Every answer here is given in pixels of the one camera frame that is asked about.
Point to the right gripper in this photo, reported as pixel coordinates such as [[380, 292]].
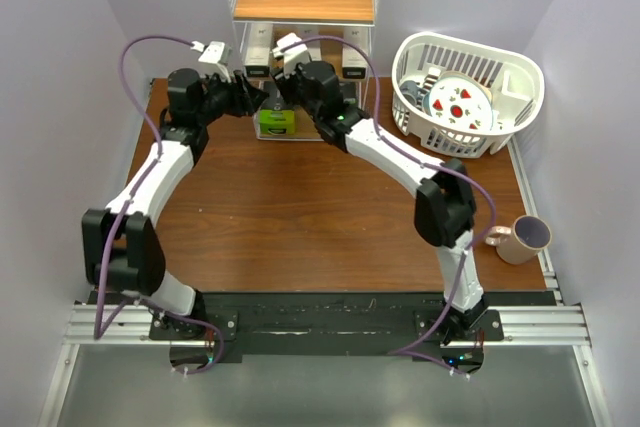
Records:
[[285, 83]]

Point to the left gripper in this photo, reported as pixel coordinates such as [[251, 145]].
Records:
[[245, 98]]

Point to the black green razor box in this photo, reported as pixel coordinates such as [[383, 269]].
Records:
[[275, 117], [351, 92]]

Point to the silver box with H logo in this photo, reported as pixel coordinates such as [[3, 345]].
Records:
[[313, 47]]

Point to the narrow silver razor box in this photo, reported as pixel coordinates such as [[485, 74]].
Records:
[[354, 66]]

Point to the small silver box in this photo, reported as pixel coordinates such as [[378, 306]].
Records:
[[258, 45]]

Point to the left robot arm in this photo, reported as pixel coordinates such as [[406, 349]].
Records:
[[122, 250]]

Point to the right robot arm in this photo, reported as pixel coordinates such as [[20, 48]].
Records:
[[444, 203]]

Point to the grey item in basket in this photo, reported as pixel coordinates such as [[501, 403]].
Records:
[[412, 93]]

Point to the watermelon pattern plate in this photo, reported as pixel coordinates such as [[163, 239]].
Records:
[[459, 101]]

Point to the white plastic dish basket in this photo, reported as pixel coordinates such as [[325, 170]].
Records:
[[515, 82]]

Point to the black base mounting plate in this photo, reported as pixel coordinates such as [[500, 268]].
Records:
[[369, 324]]

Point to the pink ceramic mug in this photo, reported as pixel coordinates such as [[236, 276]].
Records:
[[520, 242]]

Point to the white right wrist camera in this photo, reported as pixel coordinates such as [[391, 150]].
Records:
[[291, 50]]

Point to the aluminium frame rail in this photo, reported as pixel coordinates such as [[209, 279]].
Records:
[[292, 216]]

